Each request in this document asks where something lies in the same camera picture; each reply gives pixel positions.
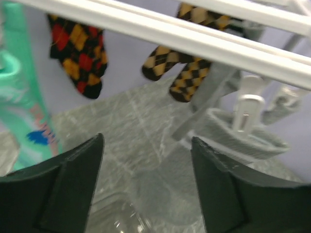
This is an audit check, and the red yellow argyle sock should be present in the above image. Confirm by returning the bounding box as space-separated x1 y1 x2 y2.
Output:
47 14 108 100

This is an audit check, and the clear plastic bin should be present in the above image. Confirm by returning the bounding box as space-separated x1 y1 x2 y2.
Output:
85 191 156 233

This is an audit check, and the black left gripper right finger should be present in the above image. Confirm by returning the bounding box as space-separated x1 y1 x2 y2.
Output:
191 137 311 233

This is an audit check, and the white clip sock hanger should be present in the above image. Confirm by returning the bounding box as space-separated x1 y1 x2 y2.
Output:
18 0 311 92

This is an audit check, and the brown argyle hanging sock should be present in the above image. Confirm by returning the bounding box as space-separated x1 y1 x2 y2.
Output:
141 2 243 103

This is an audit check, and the teal patterned sock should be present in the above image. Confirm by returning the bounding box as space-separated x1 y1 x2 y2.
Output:
0 0 62 170

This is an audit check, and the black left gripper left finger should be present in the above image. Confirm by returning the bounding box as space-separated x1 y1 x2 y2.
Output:
0 133 104 233

